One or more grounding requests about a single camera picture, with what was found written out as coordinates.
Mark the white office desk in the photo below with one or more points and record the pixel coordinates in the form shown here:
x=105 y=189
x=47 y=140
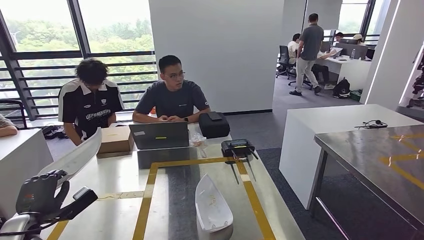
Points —
x=348 y=68

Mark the cardboard box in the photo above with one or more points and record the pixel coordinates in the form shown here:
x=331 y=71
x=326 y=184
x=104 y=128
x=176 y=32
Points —
x=116 y=139

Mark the steel workbench yellow tape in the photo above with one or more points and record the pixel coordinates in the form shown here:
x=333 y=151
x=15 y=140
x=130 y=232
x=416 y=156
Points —
x=109 y=185
x=381 y=159

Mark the black office chair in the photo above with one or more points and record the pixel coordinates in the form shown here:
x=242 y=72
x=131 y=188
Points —
x=13 y=112
x=284 y=61

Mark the black headset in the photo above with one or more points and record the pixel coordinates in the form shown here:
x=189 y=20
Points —
x=372 y=125

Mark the black backpack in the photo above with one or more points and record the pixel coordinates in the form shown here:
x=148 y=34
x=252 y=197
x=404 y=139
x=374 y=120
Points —
x=342 y=88

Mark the black window railing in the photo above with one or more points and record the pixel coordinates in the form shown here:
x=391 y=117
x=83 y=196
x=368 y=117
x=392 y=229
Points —
x=49 y=54

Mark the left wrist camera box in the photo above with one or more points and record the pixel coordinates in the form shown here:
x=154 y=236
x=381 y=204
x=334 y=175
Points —
x=82 y=200

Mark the person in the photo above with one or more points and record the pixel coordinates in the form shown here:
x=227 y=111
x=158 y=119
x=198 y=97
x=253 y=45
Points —
x=309 y=49
x=323 y=71
x=357 y=38
x=293 y=49
x=89 y=106
x=172 y=99
x=6 y=127

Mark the clear plastic bag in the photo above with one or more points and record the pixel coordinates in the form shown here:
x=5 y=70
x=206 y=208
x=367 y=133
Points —
x=198 y=140

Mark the white curved plastic part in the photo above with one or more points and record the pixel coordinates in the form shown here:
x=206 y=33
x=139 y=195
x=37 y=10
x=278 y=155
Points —
x=76 y=157
x=212 y=205

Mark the grey laptop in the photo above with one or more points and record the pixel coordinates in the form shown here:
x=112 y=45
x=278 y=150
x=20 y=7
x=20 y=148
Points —
x=159 y=136

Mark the black hard case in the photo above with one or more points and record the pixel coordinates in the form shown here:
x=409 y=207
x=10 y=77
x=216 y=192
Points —
x=213 y=125

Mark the white table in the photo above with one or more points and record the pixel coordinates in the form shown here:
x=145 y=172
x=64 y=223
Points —
x=314 y=132

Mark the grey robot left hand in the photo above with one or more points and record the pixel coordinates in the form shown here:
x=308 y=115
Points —
x=36 y=197

